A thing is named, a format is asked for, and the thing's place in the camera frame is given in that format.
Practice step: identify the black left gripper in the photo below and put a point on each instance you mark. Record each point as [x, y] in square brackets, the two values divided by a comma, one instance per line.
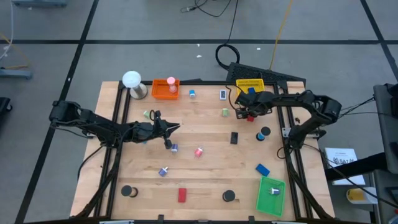
[144, 131]

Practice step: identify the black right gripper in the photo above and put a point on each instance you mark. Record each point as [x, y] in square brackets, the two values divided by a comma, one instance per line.
[241, 113]

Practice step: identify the red plastic box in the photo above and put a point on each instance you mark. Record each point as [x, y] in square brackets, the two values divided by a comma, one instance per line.
[250, 118]
[182, 195]

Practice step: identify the green white charger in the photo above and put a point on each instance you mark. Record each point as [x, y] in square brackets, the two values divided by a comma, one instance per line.
[146, 114]
[225, 112]

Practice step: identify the purple white charger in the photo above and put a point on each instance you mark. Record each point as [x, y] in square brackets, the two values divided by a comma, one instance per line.
[275, 191]
[163, 171]
[174, 148]

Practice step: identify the blue plastic box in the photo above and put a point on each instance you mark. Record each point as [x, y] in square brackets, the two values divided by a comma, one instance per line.
[251, 91]
[262, 170]

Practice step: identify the black plastic box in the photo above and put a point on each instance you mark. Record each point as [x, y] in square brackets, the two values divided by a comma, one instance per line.
[234, 138]

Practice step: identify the white printed box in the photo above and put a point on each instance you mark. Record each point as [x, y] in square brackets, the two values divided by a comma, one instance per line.
[223, 94]

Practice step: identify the pink white charger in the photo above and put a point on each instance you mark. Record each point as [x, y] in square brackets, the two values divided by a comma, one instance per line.
[198, 152]

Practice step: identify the black hourglass orange sand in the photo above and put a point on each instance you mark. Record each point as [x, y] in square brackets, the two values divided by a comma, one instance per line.
[126, 190]

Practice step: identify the green plastic basket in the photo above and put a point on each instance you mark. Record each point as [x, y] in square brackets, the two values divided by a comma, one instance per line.
[267, 205]

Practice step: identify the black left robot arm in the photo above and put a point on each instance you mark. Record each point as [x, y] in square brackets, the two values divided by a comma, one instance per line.
[93, 120]

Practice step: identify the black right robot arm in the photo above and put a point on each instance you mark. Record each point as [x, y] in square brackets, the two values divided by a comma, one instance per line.
[326, 109]

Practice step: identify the black hourglass blue sand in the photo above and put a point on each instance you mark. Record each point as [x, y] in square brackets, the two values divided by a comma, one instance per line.
[265, 130]

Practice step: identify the yellow plastic basket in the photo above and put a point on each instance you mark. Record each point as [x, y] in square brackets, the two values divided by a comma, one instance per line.
[248, 83]

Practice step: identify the orange plastic basket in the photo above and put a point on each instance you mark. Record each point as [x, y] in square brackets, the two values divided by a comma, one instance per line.
[160, 91]

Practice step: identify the light blue white charger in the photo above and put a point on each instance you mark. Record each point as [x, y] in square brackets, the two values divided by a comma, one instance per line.
[192, 93]

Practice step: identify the black perforated case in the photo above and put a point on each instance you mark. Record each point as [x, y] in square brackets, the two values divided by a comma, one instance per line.
[267, 74]

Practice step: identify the black hourglass white sand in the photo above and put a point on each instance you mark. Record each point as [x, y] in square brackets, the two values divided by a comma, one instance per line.
[228, 195]

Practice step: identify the white bar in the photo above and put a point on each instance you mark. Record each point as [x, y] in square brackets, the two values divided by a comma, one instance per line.
[116, 222]
[284, 222]

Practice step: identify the white booklet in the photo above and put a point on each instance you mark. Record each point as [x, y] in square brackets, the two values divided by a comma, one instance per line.
[342, 155]

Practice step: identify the black beam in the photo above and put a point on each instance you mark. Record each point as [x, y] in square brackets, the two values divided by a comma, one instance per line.
[357, 167]

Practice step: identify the yellow white container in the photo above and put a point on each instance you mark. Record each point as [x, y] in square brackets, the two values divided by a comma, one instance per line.
[357, 196]

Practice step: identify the grey cabinet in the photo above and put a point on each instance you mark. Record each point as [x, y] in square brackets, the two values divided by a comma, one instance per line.
[387, 140]

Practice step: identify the grey table foot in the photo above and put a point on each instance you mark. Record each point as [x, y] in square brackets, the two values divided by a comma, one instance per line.
[15, 74]

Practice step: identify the black caster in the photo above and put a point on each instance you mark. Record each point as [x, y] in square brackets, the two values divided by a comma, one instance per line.
[4, 105]

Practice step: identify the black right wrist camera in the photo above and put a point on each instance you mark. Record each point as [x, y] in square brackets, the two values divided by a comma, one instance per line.
[242, 99]

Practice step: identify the small metal bracket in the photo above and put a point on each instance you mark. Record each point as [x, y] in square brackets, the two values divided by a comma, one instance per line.
[286, 132]

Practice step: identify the black aluminium table frame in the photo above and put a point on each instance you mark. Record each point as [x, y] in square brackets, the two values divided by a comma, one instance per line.
[202, 83]

